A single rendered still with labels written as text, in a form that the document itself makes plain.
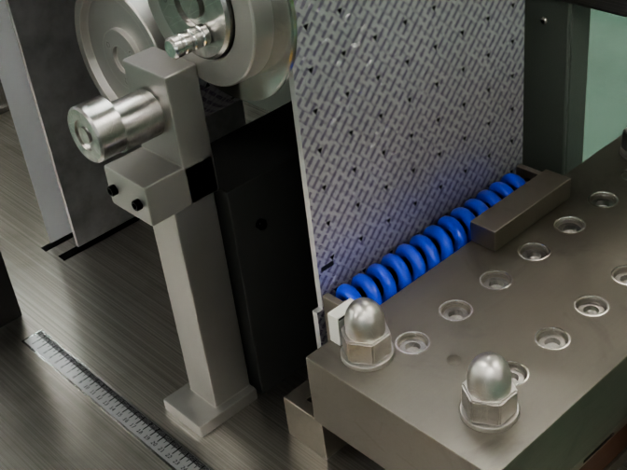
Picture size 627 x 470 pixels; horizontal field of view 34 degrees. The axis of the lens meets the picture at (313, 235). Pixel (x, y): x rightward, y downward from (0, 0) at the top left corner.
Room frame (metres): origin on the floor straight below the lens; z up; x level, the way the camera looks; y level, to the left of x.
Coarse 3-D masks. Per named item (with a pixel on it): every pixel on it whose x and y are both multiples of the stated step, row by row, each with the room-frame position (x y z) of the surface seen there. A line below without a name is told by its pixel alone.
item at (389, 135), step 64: (512, 0) 0.72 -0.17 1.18; (384, 64) 0.63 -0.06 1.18; (448, 64) 0.67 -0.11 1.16; (512, 64) 0.72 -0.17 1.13; (320, 128) 0.59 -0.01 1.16; (384, 128) 0.63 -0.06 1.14; (448, 128) 0.67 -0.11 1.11; (512, 128) 0.72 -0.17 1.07; (320, 192) 0.59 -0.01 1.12; (384, 192) 0.63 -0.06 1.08; (448, 192) 0.67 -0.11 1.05; (320, 256) 0.58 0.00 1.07
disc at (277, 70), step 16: (272, 0) 0.58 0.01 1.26; (288, 0) 0.57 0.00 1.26; (288, 16) 0.57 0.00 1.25; (288, 32) 0.57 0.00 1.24; (272, 48) 0.59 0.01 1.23; (288, 48) 0.57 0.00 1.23; (272, 64) 0.59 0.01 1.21; (288, 64) 0.58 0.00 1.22; (256, 80) 0.60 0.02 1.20; (272, 80) 0.59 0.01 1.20; (240, 96) 0.62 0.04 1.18; (256, 96) 0.61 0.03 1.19
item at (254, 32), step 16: (240, 0) 0.58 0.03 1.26; (256, 0) 0.58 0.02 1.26; (160, 16) 0.65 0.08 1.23; (240, 16) 0.58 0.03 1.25; (256, 16) 0.57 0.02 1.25; (272, 16) 0.58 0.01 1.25; (160, 32) 0.65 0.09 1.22; (240, 32) 0.58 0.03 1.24; (256, 32) 0.57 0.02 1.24; (272, 32) 0.58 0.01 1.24; (240, 48) 0.59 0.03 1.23; (256, 48) 0.58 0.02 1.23; (208, 64) 0.62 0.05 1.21; (224, 64) 0.60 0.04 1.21; (240, 64) 0.59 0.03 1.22; (256, 64) 0.58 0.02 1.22; (208, 80) 0.62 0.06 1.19; (224, 80) 0.60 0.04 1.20; (240, 80) 0.59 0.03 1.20
